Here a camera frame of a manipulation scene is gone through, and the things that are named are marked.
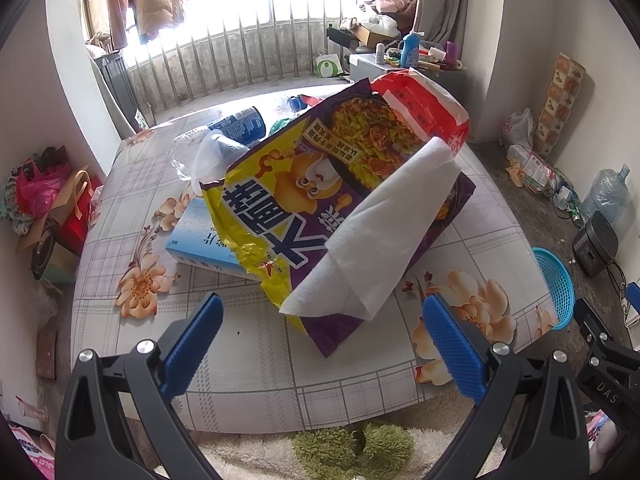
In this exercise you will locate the green fuzzy slippers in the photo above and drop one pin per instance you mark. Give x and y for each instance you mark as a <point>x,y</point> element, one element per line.
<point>369,451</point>

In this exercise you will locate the patterned rolled mat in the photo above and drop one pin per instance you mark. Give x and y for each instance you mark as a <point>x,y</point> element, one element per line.
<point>561,96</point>

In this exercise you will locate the blue detergent bottle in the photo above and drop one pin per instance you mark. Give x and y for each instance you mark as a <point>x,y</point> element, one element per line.
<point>410,50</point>

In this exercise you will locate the large water jug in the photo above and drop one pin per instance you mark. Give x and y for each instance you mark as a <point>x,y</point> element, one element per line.
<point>608,194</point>

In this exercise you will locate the balcony metal railing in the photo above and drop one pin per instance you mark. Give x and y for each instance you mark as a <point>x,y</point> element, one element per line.
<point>214,50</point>

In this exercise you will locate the floor trash packaging pile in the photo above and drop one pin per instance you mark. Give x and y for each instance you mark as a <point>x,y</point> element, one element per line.
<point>528,170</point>

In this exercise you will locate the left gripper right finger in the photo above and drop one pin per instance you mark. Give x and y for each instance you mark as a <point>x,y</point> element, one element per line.
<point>463,361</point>

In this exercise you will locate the Pepsi plastic bottle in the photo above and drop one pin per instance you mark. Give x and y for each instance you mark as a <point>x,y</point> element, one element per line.
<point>246,126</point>

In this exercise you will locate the white plastic bag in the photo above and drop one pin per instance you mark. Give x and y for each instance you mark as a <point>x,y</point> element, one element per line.
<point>519,128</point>

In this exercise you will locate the light blue carton box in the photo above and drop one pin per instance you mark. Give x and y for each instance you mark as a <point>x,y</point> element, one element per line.
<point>195,242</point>

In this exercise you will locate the black rice cooker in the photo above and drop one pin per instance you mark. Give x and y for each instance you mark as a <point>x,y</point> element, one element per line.
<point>595,245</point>

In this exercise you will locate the blue plastic basket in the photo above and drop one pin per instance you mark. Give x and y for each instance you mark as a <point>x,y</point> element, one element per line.
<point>559,283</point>

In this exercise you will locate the white paper towel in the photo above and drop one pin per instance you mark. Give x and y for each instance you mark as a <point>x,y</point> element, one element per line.
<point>368,254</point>

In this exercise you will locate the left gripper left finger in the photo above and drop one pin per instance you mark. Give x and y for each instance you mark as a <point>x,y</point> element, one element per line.
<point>185,344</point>

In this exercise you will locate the white green paper bag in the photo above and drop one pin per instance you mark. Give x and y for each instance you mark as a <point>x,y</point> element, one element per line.
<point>327,65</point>

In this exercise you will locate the green plastic bag ball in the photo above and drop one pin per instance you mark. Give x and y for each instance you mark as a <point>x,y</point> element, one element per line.
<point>279,124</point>

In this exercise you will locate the purple cup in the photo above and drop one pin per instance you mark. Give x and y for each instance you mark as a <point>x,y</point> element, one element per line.
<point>452,53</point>

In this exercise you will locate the red shopping bag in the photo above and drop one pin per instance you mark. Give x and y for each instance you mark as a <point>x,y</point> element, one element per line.
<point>72,220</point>

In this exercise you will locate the purple yellow snack bag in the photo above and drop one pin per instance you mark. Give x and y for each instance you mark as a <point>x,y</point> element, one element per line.
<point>278,204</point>

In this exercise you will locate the grey curtain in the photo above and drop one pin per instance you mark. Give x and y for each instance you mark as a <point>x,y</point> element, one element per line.
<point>440,21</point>

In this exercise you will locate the grey cabinet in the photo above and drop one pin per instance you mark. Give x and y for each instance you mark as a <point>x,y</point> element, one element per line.
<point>364,66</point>

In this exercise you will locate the red white paper bag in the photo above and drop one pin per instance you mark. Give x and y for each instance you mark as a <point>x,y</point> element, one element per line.
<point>426,107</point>

